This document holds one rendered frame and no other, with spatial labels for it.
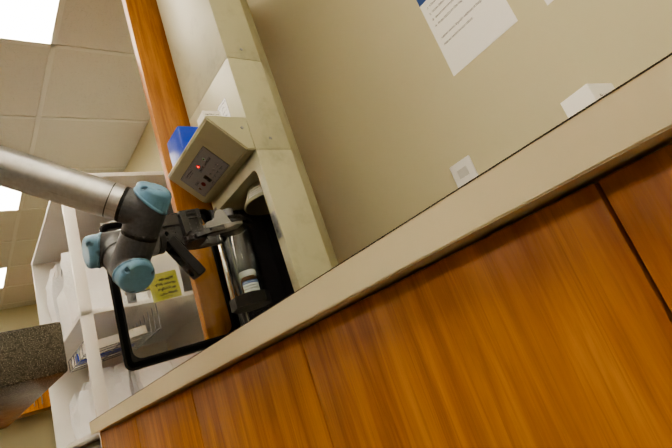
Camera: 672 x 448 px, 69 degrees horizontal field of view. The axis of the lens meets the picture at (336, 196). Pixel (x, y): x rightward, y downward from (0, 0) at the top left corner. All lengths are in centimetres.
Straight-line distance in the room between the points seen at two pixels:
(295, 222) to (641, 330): 94
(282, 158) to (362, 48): 50
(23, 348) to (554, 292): 41
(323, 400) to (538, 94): 84
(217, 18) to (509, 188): 124
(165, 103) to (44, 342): 137
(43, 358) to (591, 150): 43
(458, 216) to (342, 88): 128
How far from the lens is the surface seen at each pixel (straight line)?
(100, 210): 106
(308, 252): 122
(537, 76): 124
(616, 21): 119
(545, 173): 39
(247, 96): 138
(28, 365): 44
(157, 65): 185
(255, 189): 136
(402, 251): 48
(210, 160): 137
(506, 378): 48
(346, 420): 67
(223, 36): 150
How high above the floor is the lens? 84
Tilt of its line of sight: 18 degrees up
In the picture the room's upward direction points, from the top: 20 degrees counter-clockwise
